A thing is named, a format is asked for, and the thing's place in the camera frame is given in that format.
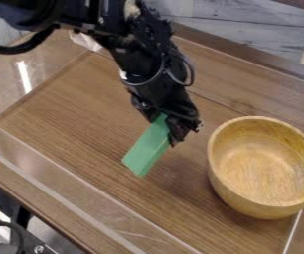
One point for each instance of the brown wooden bowl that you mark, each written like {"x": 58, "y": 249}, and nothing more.
{"x": 256, "y": 171}

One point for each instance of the clear acrylic tray wall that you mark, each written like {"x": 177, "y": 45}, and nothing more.
{"x": 67, "y": 126}

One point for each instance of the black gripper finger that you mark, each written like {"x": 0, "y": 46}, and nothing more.
{"x": 180, "y": 129}
{"x": 150, "y": 113}

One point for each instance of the black table leg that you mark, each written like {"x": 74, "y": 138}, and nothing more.
{"x": 23, "y": 216}

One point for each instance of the green rectangular block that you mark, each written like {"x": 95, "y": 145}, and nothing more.
{"x": 149, "y": 148}

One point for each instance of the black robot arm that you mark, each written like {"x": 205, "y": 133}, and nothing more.
{"x": 155, "y": 71}

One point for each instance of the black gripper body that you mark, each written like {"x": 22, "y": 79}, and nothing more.
{"x": 169, "y": 97}

